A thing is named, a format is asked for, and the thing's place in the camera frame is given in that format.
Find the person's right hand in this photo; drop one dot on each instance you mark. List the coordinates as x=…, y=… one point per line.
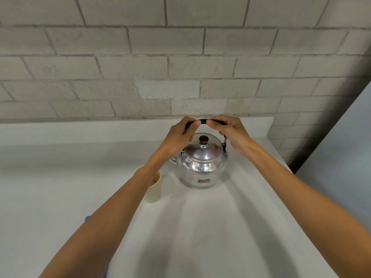
x=234, y=134

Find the person's left thumb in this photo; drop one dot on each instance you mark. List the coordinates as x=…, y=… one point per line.
x=190, y=136

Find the person's left hand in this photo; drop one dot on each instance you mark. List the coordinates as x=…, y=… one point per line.
x=175, y=138

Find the person's right forearm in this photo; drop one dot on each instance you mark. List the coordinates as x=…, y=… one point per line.
x=304, y=205

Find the silver metal kettle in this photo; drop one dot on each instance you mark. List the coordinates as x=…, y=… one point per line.
x=203, y=170

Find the blue cloth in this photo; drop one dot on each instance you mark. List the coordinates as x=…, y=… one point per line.
x=87, y=219

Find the person's left forearm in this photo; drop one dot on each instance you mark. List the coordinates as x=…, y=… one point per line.
x=116, y=211

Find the person's right thumb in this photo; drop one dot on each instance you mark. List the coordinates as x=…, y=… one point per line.
x=222, y=131

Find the silver kettle lid, dark knob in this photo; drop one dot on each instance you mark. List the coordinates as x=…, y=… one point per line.
x=203, y=150

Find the cream plastic cup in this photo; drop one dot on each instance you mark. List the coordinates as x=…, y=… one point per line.
x=153, y=191

